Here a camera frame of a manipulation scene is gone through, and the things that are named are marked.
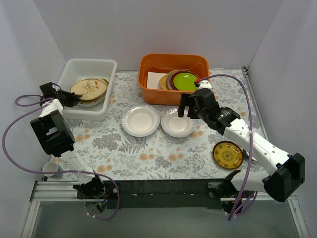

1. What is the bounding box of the white watermelon pattern plate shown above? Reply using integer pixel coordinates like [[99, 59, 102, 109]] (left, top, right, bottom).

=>
[[78, 78, 109, 107]]

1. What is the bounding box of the small white paper plate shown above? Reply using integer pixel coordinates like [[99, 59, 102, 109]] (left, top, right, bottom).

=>
[[160, 108, 194, 138]]

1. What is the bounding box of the tan bird pattern plate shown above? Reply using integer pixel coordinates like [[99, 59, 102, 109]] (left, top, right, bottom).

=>
[[70, 78, 107, 101]]

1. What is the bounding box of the large white paper plate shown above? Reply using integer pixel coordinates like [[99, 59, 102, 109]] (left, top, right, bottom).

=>
[[121, 103, 160, 137]]

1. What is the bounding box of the yellow brown ornate plate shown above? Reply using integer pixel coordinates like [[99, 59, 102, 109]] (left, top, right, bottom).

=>
[[212, 141, 244, 170]]

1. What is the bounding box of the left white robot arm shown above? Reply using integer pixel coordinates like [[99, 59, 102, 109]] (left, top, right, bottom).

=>
[[30, 82, 106, 198]]

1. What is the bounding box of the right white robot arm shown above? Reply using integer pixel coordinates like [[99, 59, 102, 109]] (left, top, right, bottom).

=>
[[178, 88, 305, 202]]

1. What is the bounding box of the white plastic bin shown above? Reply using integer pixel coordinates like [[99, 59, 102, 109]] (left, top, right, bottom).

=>
[[57, 59, 117, 121]]

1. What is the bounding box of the orange plastic bin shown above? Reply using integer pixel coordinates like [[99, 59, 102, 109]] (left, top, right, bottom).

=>
[[138, 54, 210, 106]]

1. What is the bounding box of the lime green round plate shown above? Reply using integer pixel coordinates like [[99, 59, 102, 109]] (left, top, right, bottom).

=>
[[173, 72, 198, 91]]

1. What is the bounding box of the grey speckled plate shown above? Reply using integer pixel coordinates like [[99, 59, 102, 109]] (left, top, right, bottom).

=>
[[166, 70, 177, 90]]

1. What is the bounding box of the dark red plate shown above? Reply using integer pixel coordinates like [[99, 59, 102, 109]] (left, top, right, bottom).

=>
[[171, 70, 199, 85]]

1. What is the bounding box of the small woven bamboo tray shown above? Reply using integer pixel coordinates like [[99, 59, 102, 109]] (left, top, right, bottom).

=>
[[159, 74, 168, 90]]

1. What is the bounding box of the white paper sheet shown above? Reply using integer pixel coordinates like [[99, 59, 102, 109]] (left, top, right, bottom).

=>
[[147, 72, 166, 89]]

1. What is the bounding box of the white bowl teal rim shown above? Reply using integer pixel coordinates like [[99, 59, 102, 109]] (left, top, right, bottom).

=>
[[242, 149, 258, 163]]

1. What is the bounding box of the white ceramic cup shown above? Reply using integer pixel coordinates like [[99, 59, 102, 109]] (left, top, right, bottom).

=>
[[42, 162, 63, 179]]

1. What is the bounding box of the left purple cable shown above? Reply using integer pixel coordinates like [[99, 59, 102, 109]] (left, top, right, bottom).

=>
[[1, 95, 121, 221]]

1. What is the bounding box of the purple cable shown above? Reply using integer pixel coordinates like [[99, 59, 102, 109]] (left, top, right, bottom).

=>
[[198, 74, 258, 222], [1, 95, 121, 221]]

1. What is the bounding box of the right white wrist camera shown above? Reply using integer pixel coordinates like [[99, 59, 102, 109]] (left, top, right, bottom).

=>
[[194, 78, 212, 90]]

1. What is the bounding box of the black aluminium base frame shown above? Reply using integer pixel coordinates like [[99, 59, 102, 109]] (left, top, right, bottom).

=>
[[29, 171, 298, 216]]

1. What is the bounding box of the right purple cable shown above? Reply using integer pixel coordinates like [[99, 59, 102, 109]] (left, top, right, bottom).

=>
[[198, 74, 258, 222]]

